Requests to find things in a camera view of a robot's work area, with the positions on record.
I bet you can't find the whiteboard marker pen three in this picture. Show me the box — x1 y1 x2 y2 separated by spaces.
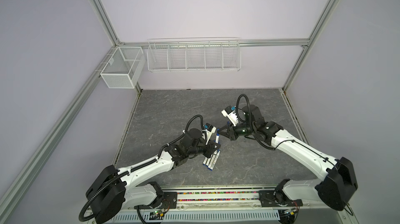
203 158 210 166

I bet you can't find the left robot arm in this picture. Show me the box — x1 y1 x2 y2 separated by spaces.
78 115 220 224

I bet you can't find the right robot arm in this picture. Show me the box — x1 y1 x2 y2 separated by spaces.
218 94 358 211

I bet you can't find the whiteboard marker pen five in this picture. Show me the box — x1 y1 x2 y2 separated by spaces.
208 151 220 170

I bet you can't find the whiteboard marker pen four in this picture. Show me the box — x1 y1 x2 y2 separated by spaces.
206 154 216 168

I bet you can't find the white mesh box basket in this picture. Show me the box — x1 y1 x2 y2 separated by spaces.
100 46 146 89

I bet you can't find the white vent grille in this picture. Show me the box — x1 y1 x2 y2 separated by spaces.
96 210 280 224

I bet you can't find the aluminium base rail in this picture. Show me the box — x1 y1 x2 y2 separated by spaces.
82 185 351 216

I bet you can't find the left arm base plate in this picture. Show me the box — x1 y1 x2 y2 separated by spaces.
140 191 178 209

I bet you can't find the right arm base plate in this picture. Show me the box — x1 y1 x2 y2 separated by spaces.
258 190 303 207

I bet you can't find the white wire shelf basket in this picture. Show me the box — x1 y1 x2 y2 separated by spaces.
147 37 242 72

